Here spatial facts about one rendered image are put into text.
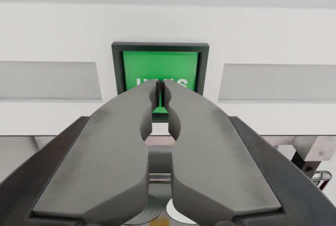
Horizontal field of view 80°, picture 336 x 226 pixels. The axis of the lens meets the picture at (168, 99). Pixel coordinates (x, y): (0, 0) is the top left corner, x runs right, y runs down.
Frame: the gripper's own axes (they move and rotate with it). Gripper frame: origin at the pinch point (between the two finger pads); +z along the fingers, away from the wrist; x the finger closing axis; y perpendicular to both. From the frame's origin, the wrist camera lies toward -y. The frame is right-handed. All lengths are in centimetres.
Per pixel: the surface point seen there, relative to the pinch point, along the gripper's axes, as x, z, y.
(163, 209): 0.5, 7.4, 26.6
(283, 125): 9.5, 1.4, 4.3
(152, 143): -1.1, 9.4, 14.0
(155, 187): -0.7, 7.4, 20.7
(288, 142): 17.6, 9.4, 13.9
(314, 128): 12.1, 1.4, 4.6
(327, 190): 37, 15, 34
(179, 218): 3.2, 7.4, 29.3
